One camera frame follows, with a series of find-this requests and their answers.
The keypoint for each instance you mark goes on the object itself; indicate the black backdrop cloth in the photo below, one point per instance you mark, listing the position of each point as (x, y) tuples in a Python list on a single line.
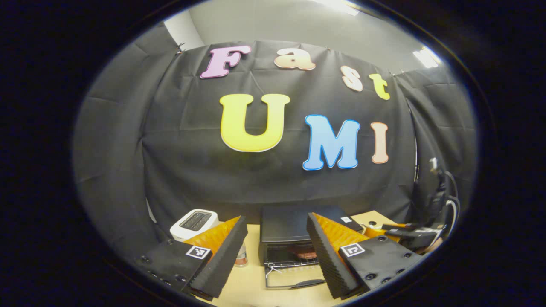
[(192, 179)]

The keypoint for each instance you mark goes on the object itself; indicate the reddish brown meat piece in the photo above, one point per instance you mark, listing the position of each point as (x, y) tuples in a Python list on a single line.
[(305, 254)]

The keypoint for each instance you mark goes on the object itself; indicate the large ceiling light panel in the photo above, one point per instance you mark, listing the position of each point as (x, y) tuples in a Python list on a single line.
[(341, 6)]

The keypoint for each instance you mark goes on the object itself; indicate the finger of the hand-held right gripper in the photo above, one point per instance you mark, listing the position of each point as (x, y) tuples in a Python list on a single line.
[(396, 227), (416, 238)]

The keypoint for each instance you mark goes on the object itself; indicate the black electric oven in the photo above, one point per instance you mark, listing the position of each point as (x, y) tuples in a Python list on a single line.
[(281, 224)]

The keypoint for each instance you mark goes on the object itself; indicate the small ceiling light panel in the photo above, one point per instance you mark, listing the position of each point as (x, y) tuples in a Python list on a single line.
[(426, 57)]

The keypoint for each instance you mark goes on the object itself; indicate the white toaster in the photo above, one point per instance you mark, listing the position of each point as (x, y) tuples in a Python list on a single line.
[(192, 224)]

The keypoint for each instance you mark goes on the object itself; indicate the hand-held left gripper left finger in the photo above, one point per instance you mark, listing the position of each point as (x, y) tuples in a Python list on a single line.
[(222, 262)]

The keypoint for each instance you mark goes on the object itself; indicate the small seasoning jar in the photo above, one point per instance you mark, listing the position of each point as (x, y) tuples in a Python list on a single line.
[(241, 256)]

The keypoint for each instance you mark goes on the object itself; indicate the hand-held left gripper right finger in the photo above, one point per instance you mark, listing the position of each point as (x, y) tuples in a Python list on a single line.
[(328, 258)]

